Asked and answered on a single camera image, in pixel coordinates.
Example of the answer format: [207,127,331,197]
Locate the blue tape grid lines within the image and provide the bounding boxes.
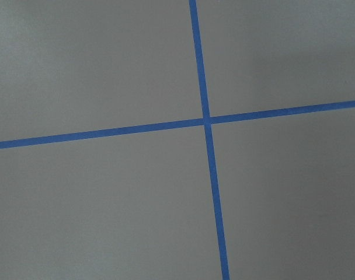
[0,1,355,279]

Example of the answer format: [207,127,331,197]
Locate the brown paper table cover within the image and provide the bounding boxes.
[0,1,355,279]

